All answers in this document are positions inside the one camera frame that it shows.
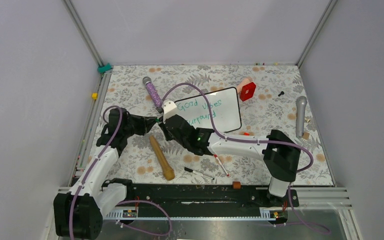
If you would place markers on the purple glitter microphone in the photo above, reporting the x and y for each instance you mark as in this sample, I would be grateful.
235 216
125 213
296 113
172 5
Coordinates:
153 93

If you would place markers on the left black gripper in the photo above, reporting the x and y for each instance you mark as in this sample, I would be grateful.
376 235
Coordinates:
146 123

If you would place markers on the red capped marker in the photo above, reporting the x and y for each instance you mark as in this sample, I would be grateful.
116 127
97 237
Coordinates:
221 165

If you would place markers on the red square block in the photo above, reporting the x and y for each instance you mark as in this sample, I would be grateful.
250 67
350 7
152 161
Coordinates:
247 91

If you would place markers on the tan wooden cube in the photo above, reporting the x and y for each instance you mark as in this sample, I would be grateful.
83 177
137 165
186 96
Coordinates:
306 135

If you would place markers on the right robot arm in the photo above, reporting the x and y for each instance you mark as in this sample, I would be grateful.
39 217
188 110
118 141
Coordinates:
280 155

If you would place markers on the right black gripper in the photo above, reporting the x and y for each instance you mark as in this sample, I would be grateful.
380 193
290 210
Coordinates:
169 137

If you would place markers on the brown small block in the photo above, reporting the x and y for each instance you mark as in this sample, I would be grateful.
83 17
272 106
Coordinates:
236 185

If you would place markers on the black capped marker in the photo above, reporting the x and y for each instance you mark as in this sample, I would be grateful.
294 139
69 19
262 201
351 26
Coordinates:
199 173

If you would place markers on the floral patterned mat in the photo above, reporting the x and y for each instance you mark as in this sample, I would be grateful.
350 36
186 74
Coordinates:
264 112

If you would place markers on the white whiteboard black frame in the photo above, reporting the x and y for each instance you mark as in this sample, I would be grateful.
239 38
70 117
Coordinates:
223 107

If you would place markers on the silver grey microphone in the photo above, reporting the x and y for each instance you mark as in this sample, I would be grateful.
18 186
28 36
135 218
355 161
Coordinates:
301 104

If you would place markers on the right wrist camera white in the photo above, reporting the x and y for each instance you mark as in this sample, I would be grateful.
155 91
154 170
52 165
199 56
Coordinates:
169 109

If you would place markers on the yellow small cube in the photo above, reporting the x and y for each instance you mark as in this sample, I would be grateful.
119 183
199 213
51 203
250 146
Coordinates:
94 96

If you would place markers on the teal clamp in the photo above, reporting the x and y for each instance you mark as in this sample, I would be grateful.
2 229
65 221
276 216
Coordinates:
104 68

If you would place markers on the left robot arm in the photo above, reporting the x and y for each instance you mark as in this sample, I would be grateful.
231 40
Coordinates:
79 213

